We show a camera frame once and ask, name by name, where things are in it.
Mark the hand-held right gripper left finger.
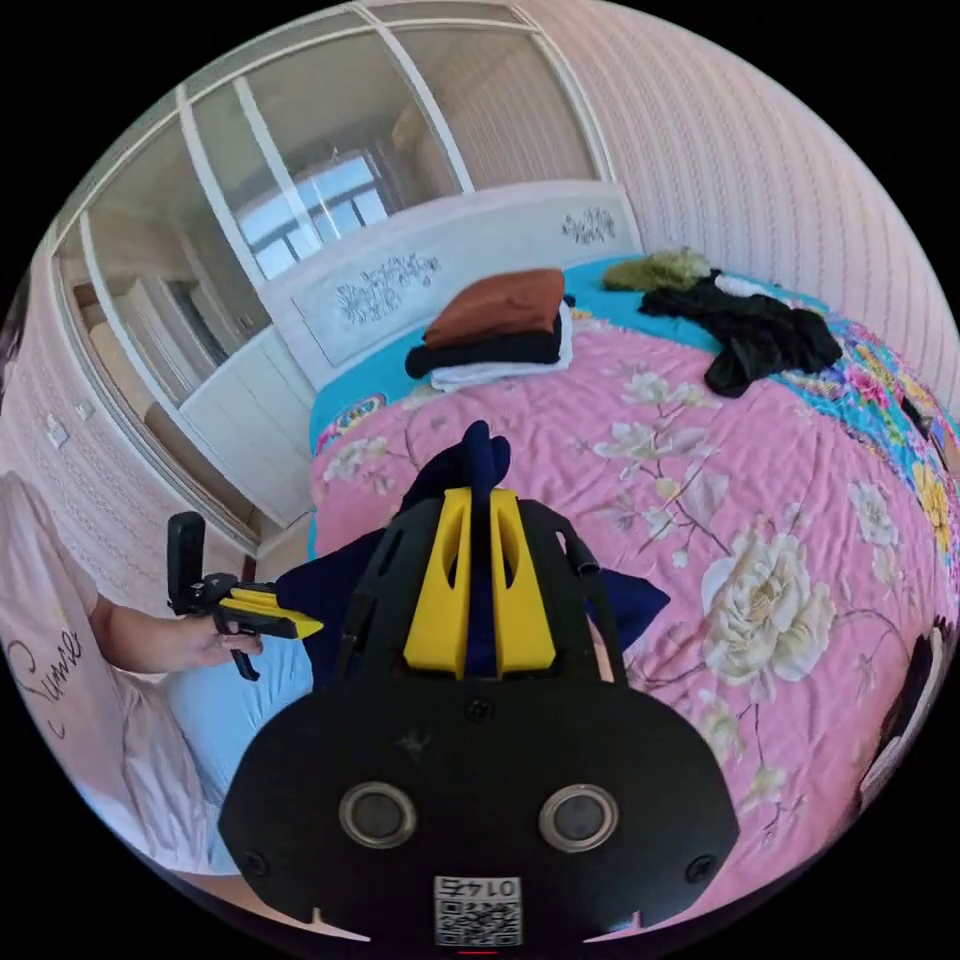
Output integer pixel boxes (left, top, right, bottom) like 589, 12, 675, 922
403, 487, 475, 681

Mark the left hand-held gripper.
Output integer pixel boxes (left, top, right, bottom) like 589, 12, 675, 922
168, 572, 325, 684

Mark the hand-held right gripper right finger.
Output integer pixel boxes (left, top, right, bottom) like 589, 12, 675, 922
490, 487, 558, 680

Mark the deep blue short sleeve shirt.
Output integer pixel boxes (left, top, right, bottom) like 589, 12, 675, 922
275, 419, 671, 693

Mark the person's left forearm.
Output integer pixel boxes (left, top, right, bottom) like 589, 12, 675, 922
88, 598, 201, 676

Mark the person's left hand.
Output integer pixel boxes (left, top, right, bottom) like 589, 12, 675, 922
182, 613, 265, 670

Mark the bed with pink floral quilt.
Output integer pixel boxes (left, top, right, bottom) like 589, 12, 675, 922
266, 179, 960, 939

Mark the person's body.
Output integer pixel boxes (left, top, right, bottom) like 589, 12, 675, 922
0, 468, 316, 880

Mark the pile of folded clothes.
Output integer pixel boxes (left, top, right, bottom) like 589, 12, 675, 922
404, 267, 578, 394

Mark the pile of black and green clothes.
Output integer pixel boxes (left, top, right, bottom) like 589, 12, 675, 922
601, 245, 846, 400

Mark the white framed window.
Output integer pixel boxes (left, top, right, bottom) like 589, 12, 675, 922
48, 2, 621, 423

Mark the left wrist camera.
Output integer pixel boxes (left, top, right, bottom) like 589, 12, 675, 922
165, 511, 208, 613

